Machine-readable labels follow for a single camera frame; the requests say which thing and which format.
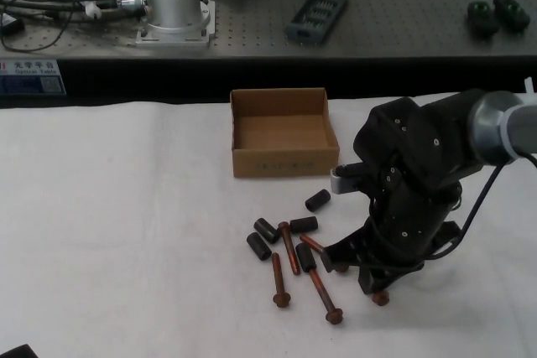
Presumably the open cardboard box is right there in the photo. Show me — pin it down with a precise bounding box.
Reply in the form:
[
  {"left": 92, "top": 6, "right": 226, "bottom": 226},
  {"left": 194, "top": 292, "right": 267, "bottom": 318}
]
[{"left": 229, "top": 87, "right": 341, "bottom": 179}]

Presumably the small black box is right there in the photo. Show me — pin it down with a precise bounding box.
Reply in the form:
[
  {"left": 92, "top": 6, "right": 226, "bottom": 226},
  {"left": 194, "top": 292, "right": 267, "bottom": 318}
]
[{"left": 0, "top": 13, "right": 26, "bottom": 37}]

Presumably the black cylindrical sleeve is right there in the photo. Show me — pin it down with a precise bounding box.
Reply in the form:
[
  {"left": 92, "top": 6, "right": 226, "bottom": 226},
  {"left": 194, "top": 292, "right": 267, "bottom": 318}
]
[
  {"left": 305, "top": 189, "right": 332, "bottom": 213},
  {"left": 245, "top": 231, "right": 272, "bottom": 263},
  {"left": 253, "top": 217, "right": 281, "bottom": 245},
  {"left": 295, "top": 242, "right": 317, "bottom": 274},
  {"left": 289, "top": 215, "right": 319, "bottom": 234}
]

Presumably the black clamp with green dot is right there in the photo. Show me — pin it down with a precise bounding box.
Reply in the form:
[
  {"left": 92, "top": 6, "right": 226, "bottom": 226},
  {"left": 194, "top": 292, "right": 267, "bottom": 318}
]
[
  {"left": 492, "top": 0, "right": 531, "bottom": 33},
  {"left": 467, "top": 0, "right": 501, "bottom": 39}
]

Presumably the grey screwdriver bit case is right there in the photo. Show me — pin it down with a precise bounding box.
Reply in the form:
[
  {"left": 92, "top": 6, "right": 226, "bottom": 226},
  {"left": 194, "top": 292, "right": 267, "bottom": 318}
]
[{"left": 284, "top": 0, "right": 351, "bottom": 45}]

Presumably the blue and white label plate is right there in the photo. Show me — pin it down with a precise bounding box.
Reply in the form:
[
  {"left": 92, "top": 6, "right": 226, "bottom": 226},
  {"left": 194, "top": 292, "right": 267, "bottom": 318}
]
[{"left": 0, "top": 59, "right": 68, "bottom": 97}]

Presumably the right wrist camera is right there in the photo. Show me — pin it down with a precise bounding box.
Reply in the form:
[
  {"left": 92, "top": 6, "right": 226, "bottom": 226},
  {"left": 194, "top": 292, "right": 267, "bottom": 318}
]
[{"left": 329, "top": 163, "right": 367, "bottom": 196}]

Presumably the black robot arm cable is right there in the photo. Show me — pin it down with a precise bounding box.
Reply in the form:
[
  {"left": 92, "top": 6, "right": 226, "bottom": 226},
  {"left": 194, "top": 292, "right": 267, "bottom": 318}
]
[{"left": 419, "top": 152, "right": 537, "bottom": 261}]

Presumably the silver cable connector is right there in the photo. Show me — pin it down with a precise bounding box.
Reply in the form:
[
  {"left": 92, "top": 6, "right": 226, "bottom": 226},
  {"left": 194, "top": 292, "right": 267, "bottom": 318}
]
[{"left": 116, "top": 0, "right": 151, "bottom": 14}]

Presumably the black cable bundle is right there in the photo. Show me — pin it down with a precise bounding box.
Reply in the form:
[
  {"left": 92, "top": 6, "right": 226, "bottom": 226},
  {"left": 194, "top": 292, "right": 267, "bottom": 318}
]
[{"left": 0, "top": 0, "right": 146, "bottom": 52}]

